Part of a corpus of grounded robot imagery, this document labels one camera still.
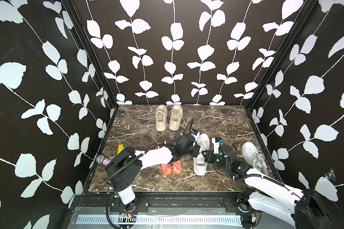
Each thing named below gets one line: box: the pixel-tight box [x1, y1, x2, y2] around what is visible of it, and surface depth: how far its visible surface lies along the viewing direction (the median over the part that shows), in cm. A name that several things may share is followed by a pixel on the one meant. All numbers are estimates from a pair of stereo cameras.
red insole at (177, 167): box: [172, 159, 183, 175], surface depth 88 cm
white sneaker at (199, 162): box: [193, 133, 211, 177], surface depth 84 cm
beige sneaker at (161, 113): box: [155, 104, 168, 132], surface depth 106 cm
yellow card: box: [117, 144, 124, 156], surface depth 97 cm
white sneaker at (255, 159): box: [241, 141, 269, 176], surface depth 82 cm
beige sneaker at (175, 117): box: [168, 104, 184, 132], surface depth 106 cm
